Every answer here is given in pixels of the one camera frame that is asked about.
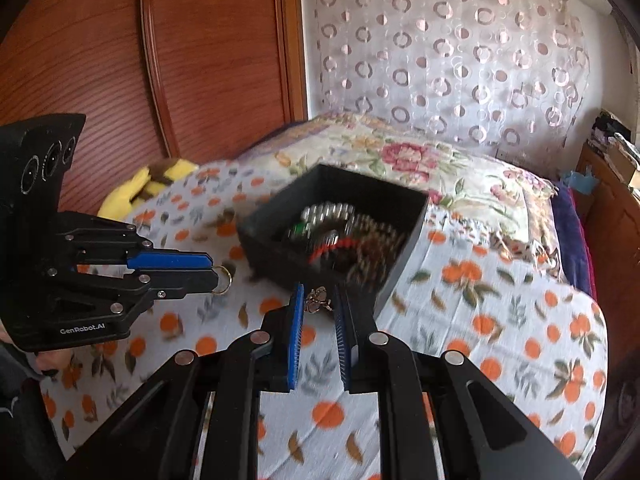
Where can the left camera black mount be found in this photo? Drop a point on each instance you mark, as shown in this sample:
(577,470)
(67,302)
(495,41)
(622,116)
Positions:
(35,154)

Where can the orange print white cloth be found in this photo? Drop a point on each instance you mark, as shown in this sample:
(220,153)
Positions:
(543,343)

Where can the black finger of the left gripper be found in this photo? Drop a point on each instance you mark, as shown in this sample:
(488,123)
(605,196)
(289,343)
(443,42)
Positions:
(176,273)

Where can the red wooden wardrobe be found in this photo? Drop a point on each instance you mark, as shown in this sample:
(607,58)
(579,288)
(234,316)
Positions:
(197,79)

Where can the floral quilt bedspread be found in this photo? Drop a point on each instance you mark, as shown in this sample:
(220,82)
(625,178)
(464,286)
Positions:
(509,199)

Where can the sheer circle pattern curtain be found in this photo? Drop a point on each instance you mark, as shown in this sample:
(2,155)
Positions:
(502,77)

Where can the black square jewelry box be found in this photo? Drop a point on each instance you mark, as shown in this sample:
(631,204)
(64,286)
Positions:
(332,227)

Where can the teal tissue box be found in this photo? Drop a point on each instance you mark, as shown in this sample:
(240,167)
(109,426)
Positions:
(581,182)

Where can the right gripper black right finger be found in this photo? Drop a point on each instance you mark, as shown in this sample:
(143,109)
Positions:
(439,416)

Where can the person's left hand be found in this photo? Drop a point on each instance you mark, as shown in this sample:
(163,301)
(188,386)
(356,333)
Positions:
(42,362)

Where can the dark blue blanket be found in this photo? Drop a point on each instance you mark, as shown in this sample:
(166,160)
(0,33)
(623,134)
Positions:
(575,255)

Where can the clutter pile on cabinet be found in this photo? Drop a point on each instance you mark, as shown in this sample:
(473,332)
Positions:
(609,138)

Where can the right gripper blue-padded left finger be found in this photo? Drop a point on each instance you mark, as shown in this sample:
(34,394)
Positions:
(197,416)

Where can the yellow plush toy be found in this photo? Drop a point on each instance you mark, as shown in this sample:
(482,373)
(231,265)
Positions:
(145,184)

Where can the wooden side cabinet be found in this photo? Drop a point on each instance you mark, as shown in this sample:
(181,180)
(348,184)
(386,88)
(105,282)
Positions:
(612,234)

